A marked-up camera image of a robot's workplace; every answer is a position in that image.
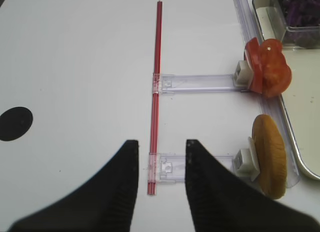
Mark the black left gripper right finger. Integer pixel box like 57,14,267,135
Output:
185,139,320,231

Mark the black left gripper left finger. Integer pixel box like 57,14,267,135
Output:
10,140,139,231

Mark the white tomato pusher block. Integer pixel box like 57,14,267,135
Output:
233,60,254,89

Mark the tomato slice rear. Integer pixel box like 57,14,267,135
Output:
244,37,263,94

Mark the white left bun pusher block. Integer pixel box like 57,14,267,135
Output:
232,137,260,181

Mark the clear left lower pusher track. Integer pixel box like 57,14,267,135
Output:
147,153,236,184

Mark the clear pusher track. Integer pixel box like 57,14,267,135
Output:
147,153,236,184
152,74,249,95

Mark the bun bottom standing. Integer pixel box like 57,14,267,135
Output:
252,114,288,199

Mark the clear left upper pusher track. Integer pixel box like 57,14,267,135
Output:
152,74,249,95

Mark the black round table hole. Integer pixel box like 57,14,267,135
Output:
0,107,33,141

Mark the metal tray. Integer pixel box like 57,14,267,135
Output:
252,0,320,180

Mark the clear salad container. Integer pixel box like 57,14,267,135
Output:
267,0,320,49

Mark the purple cabbage pile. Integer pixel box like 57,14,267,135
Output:
279,0,320,48

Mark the red left rail strip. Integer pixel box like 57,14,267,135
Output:
147,1,163,196

